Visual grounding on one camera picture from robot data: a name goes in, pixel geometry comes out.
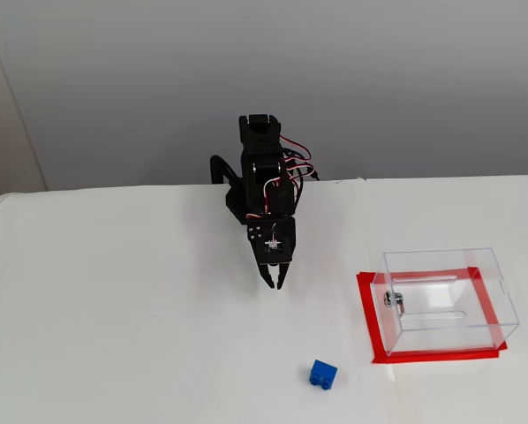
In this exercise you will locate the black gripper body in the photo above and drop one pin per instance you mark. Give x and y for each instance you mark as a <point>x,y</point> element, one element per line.
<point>264,256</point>

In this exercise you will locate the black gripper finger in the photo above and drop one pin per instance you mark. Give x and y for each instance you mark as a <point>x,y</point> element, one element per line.
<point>266,274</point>
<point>283,276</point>

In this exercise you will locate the blue lego brick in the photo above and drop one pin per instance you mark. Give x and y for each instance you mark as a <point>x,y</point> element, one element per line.
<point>322,373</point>

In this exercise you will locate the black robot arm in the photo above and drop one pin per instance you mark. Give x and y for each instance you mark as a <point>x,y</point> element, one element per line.
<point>264,176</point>

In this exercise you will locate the transparent plastic box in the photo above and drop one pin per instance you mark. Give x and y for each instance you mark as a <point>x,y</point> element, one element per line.
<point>445,300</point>

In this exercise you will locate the silver cylinder lock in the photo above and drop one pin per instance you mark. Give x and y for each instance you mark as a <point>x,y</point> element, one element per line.
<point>393,299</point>

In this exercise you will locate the black wrist camera board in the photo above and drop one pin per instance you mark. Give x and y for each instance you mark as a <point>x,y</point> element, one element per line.
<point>281,252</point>

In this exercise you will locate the red tape frame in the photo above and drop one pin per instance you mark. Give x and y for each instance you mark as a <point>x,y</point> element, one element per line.
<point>365,309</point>

